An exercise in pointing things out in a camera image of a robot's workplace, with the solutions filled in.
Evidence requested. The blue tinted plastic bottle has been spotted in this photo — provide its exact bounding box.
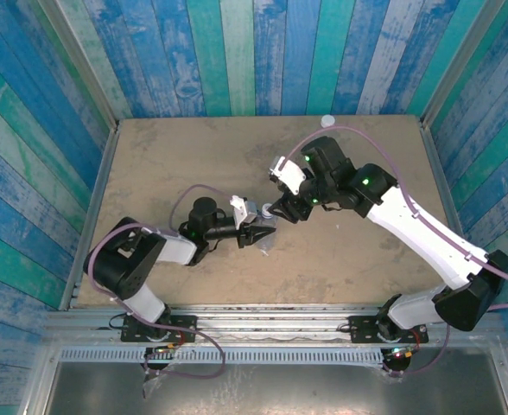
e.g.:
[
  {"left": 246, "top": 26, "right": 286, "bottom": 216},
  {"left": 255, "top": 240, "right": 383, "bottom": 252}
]
[{"left": 256, "top": 214, "right": 280, "bottom": 257}]

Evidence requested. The metal shelf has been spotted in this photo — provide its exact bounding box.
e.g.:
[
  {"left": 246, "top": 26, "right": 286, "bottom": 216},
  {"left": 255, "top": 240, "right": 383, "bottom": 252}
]
[{"left": 18, "top": 358, "right": 508, "bottom": 415}]

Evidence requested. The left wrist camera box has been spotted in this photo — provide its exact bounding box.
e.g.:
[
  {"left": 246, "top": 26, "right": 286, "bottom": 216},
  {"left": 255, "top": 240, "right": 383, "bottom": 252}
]
[{"left": 229, "top": 195, "right": 264, "bottom": 228}]

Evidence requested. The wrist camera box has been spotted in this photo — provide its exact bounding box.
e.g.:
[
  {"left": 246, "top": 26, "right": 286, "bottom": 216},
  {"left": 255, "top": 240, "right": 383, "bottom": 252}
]
[
  {"left": 267, "top": 155, "right": 308, "bottom": 196},
  {"left": 229, "top": 195, "right": 264, "bottom": 228}
]

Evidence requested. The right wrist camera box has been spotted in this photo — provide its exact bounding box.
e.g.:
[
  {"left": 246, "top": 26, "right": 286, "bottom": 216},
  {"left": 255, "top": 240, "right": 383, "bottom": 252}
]
[{"left": 267, "top": 155, "right": 308, "bottom": 196}]

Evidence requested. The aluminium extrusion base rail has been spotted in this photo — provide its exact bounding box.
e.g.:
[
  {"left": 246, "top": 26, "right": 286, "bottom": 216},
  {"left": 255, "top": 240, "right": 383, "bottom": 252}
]
[{"left": 44, "top": 303, "right": 505, "bottom": 347}]

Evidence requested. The aluminium table side rail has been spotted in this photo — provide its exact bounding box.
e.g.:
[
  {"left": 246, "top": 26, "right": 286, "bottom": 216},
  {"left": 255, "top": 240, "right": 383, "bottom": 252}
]
[
  {"left": 420, "top": 123, "right": 469, "bottom": 243},
  {"left": 58, "top": 126, "right": 121, "bottom": 311}
]

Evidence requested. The grey slotted cable duct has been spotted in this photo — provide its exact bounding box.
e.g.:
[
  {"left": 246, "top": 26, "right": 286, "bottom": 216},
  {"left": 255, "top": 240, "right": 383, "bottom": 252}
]
[{"left": 59, "top": 347, "right": 385, "bottom": 367}]

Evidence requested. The controller board with wires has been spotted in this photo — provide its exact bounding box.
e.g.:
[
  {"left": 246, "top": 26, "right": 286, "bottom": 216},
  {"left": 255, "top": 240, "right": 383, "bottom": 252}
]
[
  {"left": 143, "top": 343, "right": 181, "bottom": 360},
  {"left": 383, "top": 345, "right": 415, "bottom": 360}
]

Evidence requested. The aluminium corner post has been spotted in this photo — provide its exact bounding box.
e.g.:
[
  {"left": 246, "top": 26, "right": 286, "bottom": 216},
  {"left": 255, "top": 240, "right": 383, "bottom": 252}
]
[
  {"left": 36, "top": 0, "right": 120, "bottom": 133},
  {"left": 420, "top": 0, "right": 508, "bottom": 129}
]

